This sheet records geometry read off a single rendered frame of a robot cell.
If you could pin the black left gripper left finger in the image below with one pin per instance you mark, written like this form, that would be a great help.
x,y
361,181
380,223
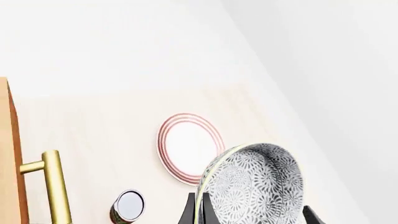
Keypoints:
x,y
189,210

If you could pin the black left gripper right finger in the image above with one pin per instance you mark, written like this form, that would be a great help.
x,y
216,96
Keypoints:
x,y
311,215

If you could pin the wooden cabinet drawer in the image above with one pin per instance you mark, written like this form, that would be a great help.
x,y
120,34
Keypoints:
x,y
11,151

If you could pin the white plate with red rings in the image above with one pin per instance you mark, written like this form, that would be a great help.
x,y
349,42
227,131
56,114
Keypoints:
x,y
190,149

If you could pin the tin with silver lid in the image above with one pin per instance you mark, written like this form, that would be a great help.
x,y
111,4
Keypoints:
x,y
127,206

